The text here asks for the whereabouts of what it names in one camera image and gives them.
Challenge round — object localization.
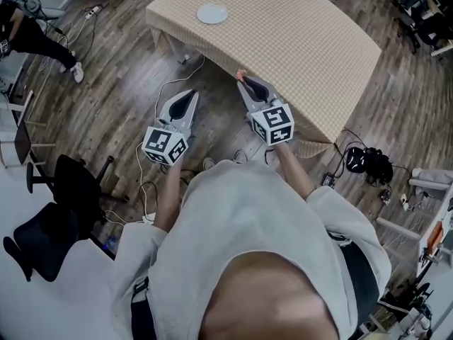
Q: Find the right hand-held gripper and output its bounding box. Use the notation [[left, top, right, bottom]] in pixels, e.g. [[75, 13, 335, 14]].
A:
[[236, 76, 296, 147]]

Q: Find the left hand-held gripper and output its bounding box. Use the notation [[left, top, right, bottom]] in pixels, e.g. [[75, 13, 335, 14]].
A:
[[141, 89, 200, 166]]

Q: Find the white round plate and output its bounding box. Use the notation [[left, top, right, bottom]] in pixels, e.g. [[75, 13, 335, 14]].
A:
[[196, 4, 229, 26]]

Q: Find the person's left forearm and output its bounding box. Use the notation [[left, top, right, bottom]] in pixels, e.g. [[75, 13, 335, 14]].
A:
[[152, 159, 185, 232]]

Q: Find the person's right forearm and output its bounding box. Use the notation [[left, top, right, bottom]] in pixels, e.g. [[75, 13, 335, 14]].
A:
[[274, 142, 318, 200]]

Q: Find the table with checkered tablecloth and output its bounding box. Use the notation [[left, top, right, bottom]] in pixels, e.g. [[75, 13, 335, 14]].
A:
[[145, 0, 382, 159]]

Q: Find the black headset device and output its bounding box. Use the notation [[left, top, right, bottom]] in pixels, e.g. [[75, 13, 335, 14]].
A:
[[345, 146, 369, 173]]

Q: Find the person's grey sweatshirt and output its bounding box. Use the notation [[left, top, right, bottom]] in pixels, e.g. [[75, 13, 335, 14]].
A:
[[111, 159, 392, 340]]

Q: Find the black office chair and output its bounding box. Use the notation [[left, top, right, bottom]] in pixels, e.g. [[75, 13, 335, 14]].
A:
[[3, 154, 130, 283]]

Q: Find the black wheeled chair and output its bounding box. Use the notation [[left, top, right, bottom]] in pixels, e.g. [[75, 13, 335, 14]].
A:
[[396, 0, 453, 56]]

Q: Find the white shelf unit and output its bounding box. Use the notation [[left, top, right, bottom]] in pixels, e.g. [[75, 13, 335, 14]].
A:
[[374, 167, 453, 279]]

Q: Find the orange box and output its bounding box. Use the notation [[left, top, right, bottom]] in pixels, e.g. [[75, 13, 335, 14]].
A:
[[428, 221, 444, 254]]

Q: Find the long white gripper cable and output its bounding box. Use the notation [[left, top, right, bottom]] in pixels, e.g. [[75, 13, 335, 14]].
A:
[[136, 55, 206, 225]]

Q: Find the white power strip cable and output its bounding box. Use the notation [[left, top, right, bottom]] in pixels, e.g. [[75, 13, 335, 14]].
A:
[[45, 12, 100, 71]]

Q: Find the bundle of black cables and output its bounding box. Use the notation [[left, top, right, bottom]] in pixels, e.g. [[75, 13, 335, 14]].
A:
[[364, 147, 394, 188]]

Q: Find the white frame stool brown seat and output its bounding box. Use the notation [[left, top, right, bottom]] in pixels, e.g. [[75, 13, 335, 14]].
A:
[[0, 90, 57, 169]]

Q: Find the black harness strap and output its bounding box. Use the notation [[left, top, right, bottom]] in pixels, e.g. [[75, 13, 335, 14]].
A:
[[130, 276, 157, 340], [331, 235, 380, 334]]

